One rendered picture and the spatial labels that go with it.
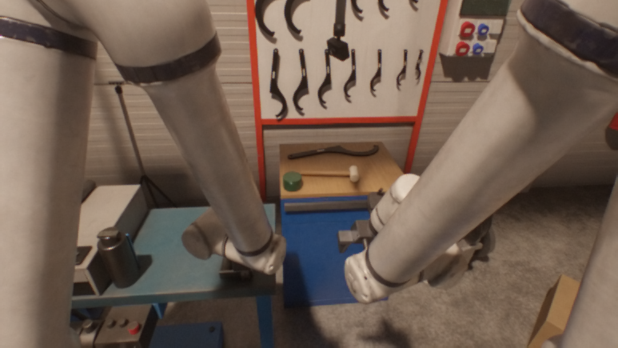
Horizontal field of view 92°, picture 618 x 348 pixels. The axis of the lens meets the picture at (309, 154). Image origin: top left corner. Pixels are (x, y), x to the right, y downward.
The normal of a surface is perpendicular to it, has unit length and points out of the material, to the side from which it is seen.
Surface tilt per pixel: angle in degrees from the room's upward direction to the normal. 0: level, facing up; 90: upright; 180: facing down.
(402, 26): 90
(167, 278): 0
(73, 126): 96
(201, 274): 0
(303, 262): 90
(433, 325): 0
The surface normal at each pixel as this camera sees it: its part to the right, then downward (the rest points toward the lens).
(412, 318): 0.02, -0.87
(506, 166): -0.48, 0.61
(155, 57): 0.25, 0.67
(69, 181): 0.98, 0.19
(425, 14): 0.10, 0.49
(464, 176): -0.80, 0.35
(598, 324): -0.98, 0.11
